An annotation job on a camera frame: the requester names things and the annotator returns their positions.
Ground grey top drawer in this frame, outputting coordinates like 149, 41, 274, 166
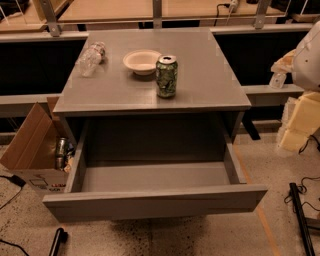
43, 116, 267, 222

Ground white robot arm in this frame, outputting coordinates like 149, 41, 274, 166
269, 21, 320, 92

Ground grey drawer cabinet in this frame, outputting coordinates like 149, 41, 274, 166
55, 28, 251, 166

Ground clear soap dispenser bottle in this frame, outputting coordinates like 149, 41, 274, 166
269, 73, 287, 89

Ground yellow foam blocks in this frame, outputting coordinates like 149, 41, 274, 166
277, 92, 320, 152

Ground green soda can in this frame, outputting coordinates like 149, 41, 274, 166
156, 55, 178, 98

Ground black bar floor right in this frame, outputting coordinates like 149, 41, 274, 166
289, 183, 315, 256

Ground black bar floor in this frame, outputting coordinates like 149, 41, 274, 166
48, 228, 68, 256
289, 183, 315, 256

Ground white paper bowl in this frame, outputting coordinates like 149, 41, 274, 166
123, 49, 161, 75

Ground clear plastic water bottle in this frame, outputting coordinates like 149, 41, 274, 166
77, 41, 106, 77

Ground wooden back table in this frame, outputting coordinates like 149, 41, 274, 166
58, 0, 285, 24

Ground can inside cardboard box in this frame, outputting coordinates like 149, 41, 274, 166
55, 137, 68, 170

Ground open cardboard box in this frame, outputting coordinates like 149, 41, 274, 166
0, 97, 71, 196

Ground black bar floor left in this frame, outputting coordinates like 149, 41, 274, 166
48, 228, 68, 256

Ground black power adapter cable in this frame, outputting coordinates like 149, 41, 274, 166
0, 174, 27, 211

